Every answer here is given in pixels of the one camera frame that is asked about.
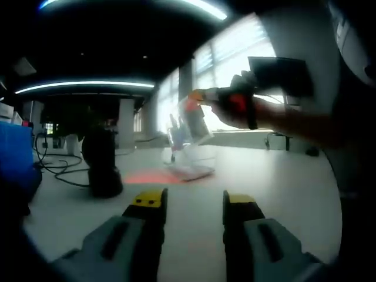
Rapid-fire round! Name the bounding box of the white ceiling vent panel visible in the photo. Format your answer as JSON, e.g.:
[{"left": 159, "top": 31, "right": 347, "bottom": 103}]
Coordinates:
[{"left": 13, "top": 57, "right": 38, "bottom": 76}]

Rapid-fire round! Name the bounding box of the white cardboard box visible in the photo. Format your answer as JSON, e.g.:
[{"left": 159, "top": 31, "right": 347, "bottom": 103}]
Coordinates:
[{"left": 0, "top": 102, "right": 24, "bottom": 126}]

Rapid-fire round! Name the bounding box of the black plug power cable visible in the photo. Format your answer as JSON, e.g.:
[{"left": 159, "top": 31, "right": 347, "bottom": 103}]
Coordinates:
[{"left": 133, "top": 133, "right": 177, "bottom": 163}]

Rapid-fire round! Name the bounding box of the black wrist strap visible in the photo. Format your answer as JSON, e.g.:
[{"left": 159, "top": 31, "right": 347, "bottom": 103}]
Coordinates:
[{"left": 246, "top": 93, "right": 260, "bottom": 130}]

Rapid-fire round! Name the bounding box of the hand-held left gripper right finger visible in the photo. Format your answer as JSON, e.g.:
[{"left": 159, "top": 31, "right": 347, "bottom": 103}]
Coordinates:
[{"left": 222, "top": 190, "right": 321, "bottom": 282}]

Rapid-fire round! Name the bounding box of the white chest-worn device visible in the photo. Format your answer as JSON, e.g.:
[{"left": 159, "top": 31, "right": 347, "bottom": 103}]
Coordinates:
[{"left": 328, "top": 0, "right": 376, "bottom": 86}]

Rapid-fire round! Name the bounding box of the black wall monitor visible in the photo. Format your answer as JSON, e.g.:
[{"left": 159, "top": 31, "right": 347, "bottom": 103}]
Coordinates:
[{"left": 248, "top": 56, "right": 314, "bottom": 98}]

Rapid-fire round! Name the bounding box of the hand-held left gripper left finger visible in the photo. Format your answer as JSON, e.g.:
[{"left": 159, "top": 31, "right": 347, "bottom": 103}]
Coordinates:
[{"left": 51, "top": 187, "right": 169, "bottom": 282}]

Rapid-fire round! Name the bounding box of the clear red-card sheet goods packet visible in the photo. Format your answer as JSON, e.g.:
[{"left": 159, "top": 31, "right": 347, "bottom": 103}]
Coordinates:
[{"left": 163, "top": 89, "right": 219, "bottom": 165}]

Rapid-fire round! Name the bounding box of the white square pillar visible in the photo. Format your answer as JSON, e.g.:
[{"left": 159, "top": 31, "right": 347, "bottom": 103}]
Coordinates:
[{"left": 119, "top": 98, "right": 136, "bottom": 149}]

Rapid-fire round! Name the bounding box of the black barcode scanner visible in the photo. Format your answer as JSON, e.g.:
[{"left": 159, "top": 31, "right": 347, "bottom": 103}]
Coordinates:
[{"left": 81, "top": 129, "right": 123, "bottom": 198}]

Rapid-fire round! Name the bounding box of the blue plastic crate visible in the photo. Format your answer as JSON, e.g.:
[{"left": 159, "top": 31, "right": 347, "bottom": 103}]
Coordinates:
[{"left": 0, "top": 122, "right": 33, "bottom": 183}]

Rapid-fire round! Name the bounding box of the long ceiling light strip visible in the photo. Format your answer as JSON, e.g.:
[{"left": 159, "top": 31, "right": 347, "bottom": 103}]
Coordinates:
[
  {"left": 39, "top": 0, "right": 229, "bottom": 21},
  {"left": 14, "top": 81, "right": 155, "bottom": 95}
]

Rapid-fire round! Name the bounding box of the person's dark top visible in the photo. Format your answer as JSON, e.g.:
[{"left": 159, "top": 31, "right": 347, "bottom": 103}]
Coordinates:
[{"left": 323, "top": 82, "right": 376, "bottom": 206}]

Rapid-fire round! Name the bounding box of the black looped table cable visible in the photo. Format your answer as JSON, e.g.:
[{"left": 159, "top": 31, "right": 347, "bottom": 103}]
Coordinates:
[{"left": 33, "top": 133, "right": 90, "bottom": 187}]

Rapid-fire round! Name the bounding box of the large bright window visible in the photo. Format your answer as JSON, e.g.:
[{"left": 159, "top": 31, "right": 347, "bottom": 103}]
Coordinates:
[{"left": 192, "top": 13, "right": 278, "bottom": 133}]

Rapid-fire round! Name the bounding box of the white table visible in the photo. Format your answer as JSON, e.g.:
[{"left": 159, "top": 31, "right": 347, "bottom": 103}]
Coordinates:
[{"left": 23, "top": 145, "right": 341, "bottom": 282}]

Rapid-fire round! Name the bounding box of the person's right hand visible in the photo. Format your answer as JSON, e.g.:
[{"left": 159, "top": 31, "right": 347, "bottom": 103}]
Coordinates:
[{"left": 211, "top": 99, "right": 250, "bottom": 130}]

